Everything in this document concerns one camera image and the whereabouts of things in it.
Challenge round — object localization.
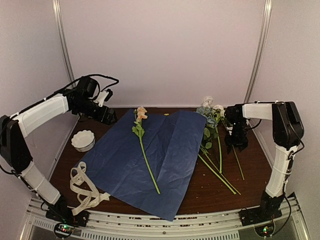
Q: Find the aluminium corner post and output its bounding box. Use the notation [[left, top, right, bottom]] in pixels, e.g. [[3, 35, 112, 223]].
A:
[[243, 0, 273, 103], [52, 0, 74, 83]]

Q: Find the cream printed ribbon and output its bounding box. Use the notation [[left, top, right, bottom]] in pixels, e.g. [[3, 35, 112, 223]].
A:
[[69, 161, 111, 216]]

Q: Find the left aluminium corner post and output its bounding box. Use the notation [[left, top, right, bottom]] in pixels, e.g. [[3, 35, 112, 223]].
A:
[[52, 0, 74, 83]]

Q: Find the white scalloped dish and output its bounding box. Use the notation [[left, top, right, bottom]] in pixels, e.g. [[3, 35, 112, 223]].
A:
[[71, 130, 96, 152]]

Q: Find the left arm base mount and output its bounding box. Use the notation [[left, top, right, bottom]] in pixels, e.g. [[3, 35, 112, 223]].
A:
[[43, 195, 90, 240]]

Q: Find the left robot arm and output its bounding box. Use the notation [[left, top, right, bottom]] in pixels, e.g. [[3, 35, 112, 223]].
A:
[[0, 74, 119, 222]]

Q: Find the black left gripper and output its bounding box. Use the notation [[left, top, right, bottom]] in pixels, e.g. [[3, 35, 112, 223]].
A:
[[74, 98, 118, 125]]

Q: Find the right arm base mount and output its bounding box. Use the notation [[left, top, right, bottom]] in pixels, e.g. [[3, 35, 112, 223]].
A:
[[239, 196, 284, 239]]

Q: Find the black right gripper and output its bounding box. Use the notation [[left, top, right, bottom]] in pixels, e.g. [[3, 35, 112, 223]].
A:
[[225, 119, 249, 153]]

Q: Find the right aluminium corner post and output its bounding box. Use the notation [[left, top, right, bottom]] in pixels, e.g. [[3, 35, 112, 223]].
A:
[[243, 0, 273, 103]]

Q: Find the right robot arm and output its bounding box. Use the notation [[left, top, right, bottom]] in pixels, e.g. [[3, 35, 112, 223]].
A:
[[224, 101, 305, 198]]

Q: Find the blue wrapping paper sheet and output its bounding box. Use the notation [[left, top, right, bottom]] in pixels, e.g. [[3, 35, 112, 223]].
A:
[[82, 109, 206, 221]]

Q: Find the front aluminium rail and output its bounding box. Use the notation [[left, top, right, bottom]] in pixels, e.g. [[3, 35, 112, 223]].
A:
[[24, 194, 308, 240]]

